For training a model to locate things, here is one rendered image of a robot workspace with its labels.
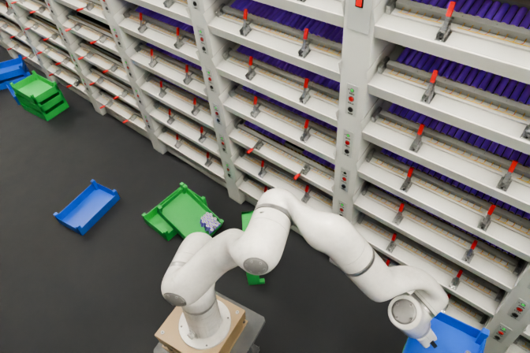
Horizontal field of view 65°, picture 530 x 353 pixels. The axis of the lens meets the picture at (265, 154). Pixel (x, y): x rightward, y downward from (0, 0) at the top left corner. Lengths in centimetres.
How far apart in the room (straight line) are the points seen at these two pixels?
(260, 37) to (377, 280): 93
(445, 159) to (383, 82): 30
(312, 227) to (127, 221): 171
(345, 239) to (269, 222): 18
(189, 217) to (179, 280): 113
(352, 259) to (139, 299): 144
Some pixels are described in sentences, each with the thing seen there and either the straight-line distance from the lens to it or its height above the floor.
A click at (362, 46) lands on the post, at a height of 124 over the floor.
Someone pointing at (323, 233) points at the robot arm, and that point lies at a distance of 94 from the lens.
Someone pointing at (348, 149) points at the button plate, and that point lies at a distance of 153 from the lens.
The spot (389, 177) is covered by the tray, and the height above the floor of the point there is 74.
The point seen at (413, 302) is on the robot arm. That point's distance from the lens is 117.
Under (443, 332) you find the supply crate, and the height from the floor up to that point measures 48.
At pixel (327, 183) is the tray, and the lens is 178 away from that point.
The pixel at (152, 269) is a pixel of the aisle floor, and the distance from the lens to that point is 230.
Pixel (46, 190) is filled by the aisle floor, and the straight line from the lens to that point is 295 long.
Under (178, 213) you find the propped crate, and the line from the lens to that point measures 235.
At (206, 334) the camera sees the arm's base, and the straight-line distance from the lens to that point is 160.
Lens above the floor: 188
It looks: 45 degrees down
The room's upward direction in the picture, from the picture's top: 6 degrees counter-clockwise
